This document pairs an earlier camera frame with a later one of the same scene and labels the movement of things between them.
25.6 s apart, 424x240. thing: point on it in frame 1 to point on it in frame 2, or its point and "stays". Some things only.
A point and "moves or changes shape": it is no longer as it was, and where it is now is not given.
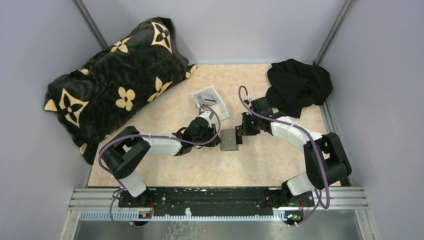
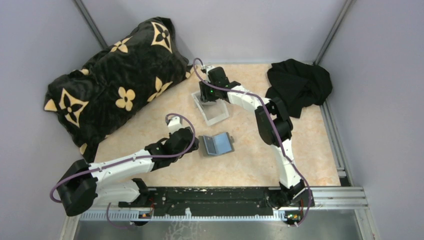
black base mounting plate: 215,202 stays
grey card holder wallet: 228,140 moves or changes shape
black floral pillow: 87,103 stays
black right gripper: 245,131 to 205,96
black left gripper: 213,143 to 195,145
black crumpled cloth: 295,84 stays
